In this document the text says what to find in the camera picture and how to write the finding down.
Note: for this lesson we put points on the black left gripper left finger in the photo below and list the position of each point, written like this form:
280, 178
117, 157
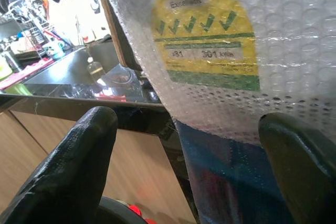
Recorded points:
65, 171

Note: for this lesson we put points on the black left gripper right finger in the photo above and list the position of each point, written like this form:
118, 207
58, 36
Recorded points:
302, 171

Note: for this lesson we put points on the front-loading washing machine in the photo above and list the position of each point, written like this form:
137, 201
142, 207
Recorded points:
223, 176

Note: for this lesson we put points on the black round laundry basket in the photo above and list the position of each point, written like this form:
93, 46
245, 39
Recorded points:
118, 211

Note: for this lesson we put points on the wooden kitchen cabinet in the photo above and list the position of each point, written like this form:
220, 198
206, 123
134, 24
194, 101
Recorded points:
136, 169

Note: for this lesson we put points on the red garment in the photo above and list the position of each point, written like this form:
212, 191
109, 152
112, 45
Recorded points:
139, 213

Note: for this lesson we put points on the black stone countertop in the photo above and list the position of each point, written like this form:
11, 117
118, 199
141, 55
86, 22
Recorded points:
65, 74

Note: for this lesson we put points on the red mat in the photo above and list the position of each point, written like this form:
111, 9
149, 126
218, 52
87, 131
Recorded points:
23, 72

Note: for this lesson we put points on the clear plastic container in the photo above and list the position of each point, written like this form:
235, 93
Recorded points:
120, 77

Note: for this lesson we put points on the yellow-green container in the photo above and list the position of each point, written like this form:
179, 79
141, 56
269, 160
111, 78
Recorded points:
4, 68

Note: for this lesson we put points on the white teal mug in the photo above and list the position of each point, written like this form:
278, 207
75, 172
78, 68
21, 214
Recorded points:
53, 49

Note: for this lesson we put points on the clear bubble wrap sheet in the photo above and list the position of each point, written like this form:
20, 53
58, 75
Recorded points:
288, 24

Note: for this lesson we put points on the brown board panel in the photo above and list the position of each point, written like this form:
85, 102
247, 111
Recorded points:
115, 32

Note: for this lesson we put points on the yellow green energy label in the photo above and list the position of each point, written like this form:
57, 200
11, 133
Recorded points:
204, 37

